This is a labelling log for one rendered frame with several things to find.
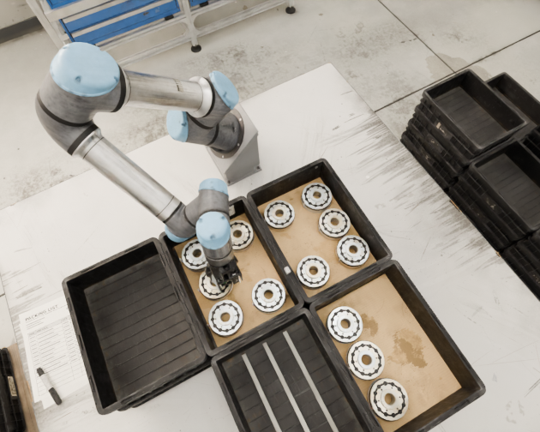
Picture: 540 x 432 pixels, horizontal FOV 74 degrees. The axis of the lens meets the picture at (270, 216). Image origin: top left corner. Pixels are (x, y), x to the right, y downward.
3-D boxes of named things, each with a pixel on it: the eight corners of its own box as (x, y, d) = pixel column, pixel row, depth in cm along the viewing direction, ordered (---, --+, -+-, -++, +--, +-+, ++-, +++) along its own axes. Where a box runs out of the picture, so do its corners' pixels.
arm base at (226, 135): (206, 136, 139) (185, 133, 131) (225, 103, 132) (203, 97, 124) (225, 161, 132) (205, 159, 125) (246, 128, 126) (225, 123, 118)
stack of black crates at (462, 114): (394, 145, 215) (422, 90, 174) (434, 125, 221) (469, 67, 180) (439, 196, 201) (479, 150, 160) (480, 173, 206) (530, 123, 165)
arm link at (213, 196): (184, 192, 96) (183, 228, 90) (209, 171, 89) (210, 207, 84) (209, 201, 101) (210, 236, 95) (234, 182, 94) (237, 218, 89)
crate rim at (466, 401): (306, 307, 103) (306, 305, 100) (393, 259, 108) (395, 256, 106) (388, 453, 88) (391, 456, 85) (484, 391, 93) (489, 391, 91)
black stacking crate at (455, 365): (304, 312, 111) (307, 306, 101) (384, 268, 116) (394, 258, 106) (378, 446, 96) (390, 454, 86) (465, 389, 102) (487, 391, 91)
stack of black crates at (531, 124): (447, 118, 223) (465, 91, 202) (483, 99, 228) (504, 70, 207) (494, 165, 208) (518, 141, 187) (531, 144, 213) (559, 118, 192)
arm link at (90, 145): (9, 126, 82) (177, 255, 99) (24, 96, 76) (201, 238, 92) (45, 105, 91) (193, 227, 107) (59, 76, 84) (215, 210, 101)
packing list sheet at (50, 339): (13, 318, 124) (12, 317, 123) (78, 285, 128) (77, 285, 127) (37, 412, 111) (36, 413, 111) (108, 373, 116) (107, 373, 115)
